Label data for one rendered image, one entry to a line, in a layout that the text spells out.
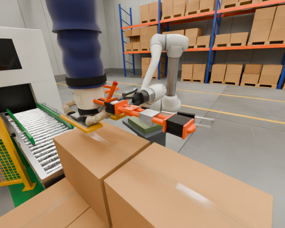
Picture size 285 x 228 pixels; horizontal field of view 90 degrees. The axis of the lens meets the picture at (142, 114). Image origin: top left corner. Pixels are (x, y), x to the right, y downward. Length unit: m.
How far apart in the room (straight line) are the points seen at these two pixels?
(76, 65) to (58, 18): 0.20
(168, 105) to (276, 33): 6.56
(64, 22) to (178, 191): 0.89
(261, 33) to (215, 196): 7.25
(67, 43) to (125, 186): 0.71
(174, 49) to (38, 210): 1.55
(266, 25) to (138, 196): 7.48
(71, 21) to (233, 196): 1.01
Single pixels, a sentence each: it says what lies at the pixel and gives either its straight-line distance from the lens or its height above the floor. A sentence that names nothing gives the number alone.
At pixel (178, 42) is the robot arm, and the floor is 1.56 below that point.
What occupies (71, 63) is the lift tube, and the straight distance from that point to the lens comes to 0.83.
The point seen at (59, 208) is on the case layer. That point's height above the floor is 0.54.
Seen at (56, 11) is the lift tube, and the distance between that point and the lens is 0.84.
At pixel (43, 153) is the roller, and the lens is 1.91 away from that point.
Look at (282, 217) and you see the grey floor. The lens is 2.14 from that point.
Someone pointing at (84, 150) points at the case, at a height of 0.94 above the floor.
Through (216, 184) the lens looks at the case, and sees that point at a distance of 0.77.
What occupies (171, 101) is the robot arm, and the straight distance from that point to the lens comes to 1.48.
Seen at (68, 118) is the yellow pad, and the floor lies 1.14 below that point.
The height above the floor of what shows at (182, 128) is 1.25.
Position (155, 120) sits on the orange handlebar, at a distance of 0.54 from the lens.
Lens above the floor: 1.49
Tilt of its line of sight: 23 degrees down
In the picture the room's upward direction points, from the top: 2 degrees counter-clockwise
